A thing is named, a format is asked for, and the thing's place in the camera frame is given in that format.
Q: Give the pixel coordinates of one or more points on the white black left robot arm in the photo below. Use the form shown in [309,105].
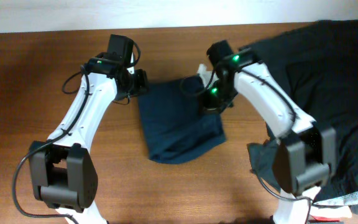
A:
[62,172]

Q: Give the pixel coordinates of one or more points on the dark blue shorts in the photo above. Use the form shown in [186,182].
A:
[175,131]

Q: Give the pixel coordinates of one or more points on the white red garment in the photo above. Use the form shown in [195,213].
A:
[340,207]

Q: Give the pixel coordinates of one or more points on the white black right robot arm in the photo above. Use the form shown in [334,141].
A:
[305,159]

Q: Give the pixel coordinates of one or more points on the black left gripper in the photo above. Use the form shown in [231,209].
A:
[140,82]

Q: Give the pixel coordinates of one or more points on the dark grey t-shirt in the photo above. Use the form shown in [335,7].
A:
[317,66]

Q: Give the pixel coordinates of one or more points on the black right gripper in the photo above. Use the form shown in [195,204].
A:
[217,106]

